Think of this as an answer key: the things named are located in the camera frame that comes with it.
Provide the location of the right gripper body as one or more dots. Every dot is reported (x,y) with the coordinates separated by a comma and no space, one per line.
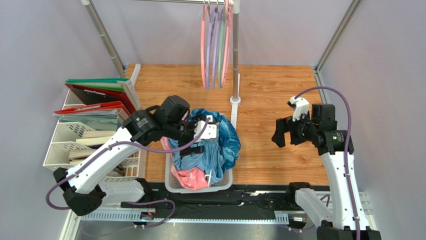
(292,130)

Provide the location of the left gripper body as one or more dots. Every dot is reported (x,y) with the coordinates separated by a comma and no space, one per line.
(184,132)

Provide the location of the light blue shorts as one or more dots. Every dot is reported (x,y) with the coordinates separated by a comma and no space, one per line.
(209,162)

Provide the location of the pink hanger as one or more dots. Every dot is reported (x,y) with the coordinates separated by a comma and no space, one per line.
(226,51)
(202,47)

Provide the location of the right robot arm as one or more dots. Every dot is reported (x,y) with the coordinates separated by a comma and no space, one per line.
(347,219)

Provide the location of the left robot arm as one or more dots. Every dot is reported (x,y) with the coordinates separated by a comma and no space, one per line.
(83,186)

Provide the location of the dark blue patterned shorts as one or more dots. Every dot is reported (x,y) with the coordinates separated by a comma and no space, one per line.
(228,139)

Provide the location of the purple hanger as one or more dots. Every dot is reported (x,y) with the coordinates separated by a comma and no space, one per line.
(212,13)
(217,27)

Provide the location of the pink garment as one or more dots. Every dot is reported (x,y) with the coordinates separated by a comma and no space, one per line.
(184,181)

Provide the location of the white laundry basket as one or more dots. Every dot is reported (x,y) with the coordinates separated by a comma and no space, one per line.
(198,171)

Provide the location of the green folder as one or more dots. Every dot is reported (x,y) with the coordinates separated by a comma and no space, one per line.
(115,84)

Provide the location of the books in organizer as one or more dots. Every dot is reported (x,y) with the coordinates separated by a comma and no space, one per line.
(88,144)

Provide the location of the red folder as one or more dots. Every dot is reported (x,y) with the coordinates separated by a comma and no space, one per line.
(90,95)

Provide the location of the white file organizer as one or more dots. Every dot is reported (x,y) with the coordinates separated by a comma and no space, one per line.
(92,112)

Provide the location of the metal clothes rack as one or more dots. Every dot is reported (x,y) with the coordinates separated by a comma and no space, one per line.
(235,99)

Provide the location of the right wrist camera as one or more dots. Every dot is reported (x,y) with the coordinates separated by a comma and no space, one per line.
(300,107)

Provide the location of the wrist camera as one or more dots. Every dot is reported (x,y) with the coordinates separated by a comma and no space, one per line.
(205,128)
(300,107)

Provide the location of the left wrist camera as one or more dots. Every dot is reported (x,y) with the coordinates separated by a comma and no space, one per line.
(205,128)

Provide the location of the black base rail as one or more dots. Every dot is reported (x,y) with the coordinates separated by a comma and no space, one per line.
(239,204)

